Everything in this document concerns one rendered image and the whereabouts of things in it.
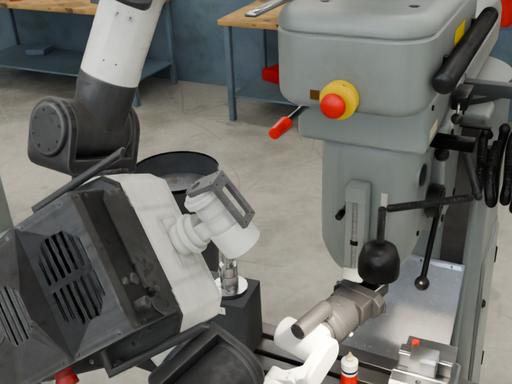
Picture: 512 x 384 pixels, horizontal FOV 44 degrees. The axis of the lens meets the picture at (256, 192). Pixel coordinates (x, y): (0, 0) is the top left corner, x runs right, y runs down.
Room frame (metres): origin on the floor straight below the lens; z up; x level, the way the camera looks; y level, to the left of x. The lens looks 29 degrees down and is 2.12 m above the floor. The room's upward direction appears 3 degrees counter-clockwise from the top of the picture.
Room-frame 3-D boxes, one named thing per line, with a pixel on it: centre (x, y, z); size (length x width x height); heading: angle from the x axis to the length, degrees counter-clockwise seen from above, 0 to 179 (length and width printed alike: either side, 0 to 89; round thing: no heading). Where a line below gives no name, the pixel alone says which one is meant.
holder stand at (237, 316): (1.34, 0.12, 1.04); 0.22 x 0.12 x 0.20; 68
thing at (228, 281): (1.32, 0.08, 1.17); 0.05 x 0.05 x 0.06
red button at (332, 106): (0.93, -0.13, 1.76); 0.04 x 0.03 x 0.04; 63
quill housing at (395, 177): (1.16, -0.25, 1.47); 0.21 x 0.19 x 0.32; 63
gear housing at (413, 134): (1.19, -0.26, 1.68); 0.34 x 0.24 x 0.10; 153
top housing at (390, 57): (1.17, -0.25, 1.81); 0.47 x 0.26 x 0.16; 153
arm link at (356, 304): (1.09, -0.18, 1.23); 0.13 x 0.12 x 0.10; 48
